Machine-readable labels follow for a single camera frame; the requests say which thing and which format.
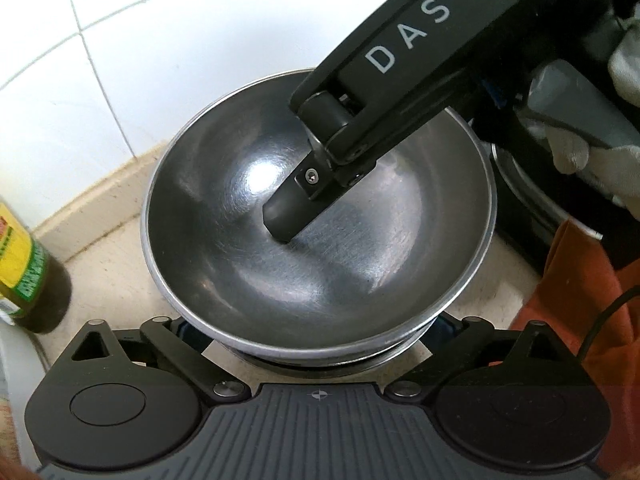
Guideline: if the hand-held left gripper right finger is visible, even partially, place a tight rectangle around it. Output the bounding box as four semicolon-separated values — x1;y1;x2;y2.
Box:
385;312;586;402

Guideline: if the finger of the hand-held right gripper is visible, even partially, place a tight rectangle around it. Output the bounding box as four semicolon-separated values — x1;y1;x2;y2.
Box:
262;102;451;244

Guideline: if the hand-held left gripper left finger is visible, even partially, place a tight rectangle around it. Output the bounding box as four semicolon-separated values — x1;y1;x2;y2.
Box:
52;316;251;403

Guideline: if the steel bowl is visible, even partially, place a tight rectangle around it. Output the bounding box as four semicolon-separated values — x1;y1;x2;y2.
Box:
140;67;498;361
227;305;438;377

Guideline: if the person's right hand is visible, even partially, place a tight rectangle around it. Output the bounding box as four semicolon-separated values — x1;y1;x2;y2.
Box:
547;25;640;206

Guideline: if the orange cloth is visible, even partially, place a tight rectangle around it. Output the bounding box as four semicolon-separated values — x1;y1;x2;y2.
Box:
510;217;640;480

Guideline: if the yellow cap sauce bottle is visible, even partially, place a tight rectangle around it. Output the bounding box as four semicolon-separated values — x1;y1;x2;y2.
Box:
0;200;73;335

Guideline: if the black cable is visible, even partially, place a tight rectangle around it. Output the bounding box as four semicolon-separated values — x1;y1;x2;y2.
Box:
580;287;640;361

